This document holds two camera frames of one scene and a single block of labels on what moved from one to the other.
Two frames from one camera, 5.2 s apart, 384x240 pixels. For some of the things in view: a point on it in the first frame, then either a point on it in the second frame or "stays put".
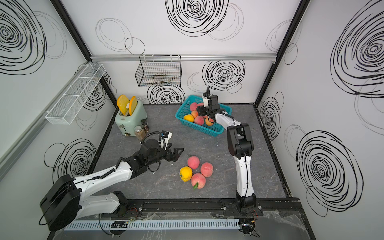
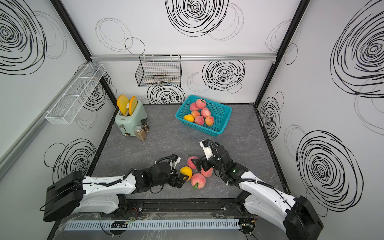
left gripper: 175,156 to 175,183
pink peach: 193,106 stays put
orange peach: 208,122 stays put
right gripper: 201,110 to 198,164
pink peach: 199,120 stays put
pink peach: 193,162 stays put
